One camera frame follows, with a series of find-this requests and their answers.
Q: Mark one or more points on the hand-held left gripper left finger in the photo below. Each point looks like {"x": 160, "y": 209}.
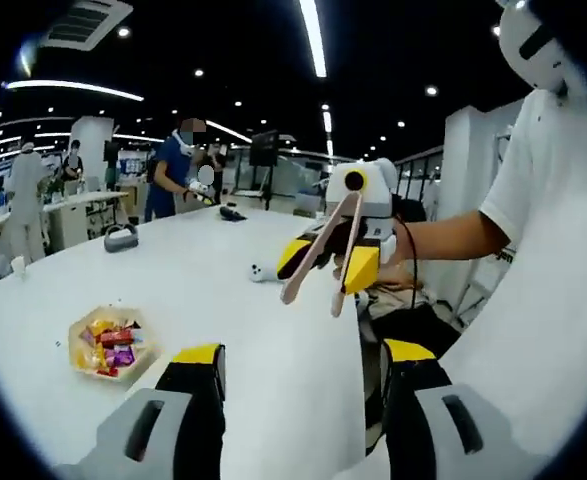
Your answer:
{"x": 193, "y": 395}

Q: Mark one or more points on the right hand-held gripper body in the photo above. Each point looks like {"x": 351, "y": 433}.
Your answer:
{"x": 373, "y": 192}

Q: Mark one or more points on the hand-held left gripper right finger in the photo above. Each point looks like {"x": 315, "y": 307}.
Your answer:
{"x": 413, "y": 390}

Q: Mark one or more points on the beige food tongs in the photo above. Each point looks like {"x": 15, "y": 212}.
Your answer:
{"x": 305, "y": 265}

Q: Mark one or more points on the purple snack packet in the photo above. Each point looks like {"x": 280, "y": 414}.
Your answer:
{"x": 124, "y": 356}

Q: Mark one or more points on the red snack bar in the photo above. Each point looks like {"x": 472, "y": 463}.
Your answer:
{"x": 118, "y": 336}

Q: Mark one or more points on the cream hexagonal container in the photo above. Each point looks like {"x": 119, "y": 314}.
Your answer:
{"x": 80, "y": 345}

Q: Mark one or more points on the white handheld controller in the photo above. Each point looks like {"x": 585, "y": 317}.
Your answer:
{"x": 260, "y": 272}

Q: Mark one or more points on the small dark object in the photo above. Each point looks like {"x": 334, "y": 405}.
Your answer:
{"x": 233, "y": 214}

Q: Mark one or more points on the black standing display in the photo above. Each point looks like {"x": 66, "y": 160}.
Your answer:
{"x": 264, "y": 149}

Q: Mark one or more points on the person's white shirt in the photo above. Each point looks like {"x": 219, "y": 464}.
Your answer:
{"x": 548, "y": 300}

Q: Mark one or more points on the long ceiling light strip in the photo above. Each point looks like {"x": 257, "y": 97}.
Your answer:
{"x": 314, "y": 40}

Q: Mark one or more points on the grey headset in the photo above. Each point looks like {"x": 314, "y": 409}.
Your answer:
{"x": 120, "y": 241}

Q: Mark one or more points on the white worn device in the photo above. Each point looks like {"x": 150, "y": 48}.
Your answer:
{"x": 533, "y": 45}

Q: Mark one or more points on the white paper cup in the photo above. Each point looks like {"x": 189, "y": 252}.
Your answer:
{"x": 18, "y": 265}

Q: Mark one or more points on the long white table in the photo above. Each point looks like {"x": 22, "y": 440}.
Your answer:
{"x": 83, "y": 200}

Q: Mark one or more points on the curved ceiling light strip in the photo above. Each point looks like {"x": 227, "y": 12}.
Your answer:
{"x": 73, "y": 86}

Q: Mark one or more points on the ceiling air vent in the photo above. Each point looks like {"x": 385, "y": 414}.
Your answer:
{"x": 85, "y": 22}

